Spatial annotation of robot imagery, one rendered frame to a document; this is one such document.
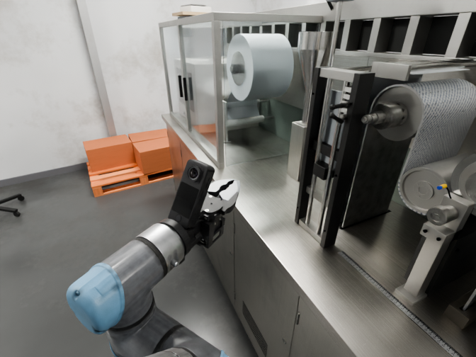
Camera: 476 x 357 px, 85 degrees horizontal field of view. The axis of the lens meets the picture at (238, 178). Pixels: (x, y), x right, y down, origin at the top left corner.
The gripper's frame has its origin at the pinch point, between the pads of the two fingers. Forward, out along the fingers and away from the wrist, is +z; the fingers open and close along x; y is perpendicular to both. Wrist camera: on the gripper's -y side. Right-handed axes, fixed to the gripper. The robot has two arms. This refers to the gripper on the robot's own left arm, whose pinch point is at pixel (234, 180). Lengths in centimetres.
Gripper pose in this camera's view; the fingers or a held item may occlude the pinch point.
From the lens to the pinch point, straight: 57.4
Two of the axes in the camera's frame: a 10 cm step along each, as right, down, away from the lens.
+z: 5.2, -4.1, 7.5
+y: -1.1, 8.4, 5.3
